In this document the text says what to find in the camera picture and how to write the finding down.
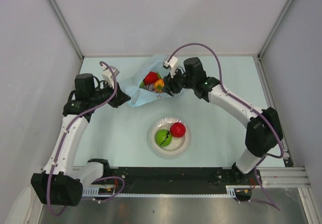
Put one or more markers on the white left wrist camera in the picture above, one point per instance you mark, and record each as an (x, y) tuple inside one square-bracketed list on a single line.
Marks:
[(107, 75)]

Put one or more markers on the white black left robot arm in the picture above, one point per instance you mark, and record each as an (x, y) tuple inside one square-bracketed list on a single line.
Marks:
[(58, 183)]

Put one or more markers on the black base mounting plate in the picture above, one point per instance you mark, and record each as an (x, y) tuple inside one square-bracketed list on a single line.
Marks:
[(181, 181)]

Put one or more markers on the white paper plate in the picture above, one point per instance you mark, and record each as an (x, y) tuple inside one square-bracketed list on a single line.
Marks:
[(177, 147)]

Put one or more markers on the aluminium frame rail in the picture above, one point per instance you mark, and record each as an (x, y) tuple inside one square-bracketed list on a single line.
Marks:
[(292, 177)]

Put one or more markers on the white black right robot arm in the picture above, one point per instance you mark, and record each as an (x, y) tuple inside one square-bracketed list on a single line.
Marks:
[(263, 128)]

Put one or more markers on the green fake watermelon ball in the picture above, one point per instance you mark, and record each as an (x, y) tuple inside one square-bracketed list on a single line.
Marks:
[(163, 137)]

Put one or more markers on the red fake apple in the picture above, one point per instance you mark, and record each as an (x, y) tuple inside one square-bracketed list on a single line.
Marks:
[(178, 130)]

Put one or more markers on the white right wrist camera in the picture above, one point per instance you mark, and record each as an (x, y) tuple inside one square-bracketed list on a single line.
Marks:
[(171, 64)]

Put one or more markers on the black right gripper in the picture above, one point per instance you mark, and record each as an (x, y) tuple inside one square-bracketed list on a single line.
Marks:
[(169, 82)]

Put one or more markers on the light blue plastic bag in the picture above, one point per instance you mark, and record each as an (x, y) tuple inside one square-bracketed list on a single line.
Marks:
[(131, 84)]

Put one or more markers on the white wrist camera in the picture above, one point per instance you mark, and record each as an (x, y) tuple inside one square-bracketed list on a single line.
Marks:
[(107, 75), (171, 64)]

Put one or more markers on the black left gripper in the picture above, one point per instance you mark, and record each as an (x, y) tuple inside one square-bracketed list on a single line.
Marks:
[(121, 98)]

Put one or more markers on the red fake bell pepper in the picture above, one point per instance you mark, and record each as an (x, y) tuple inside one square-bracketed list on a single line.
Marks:
[(150, 78)]

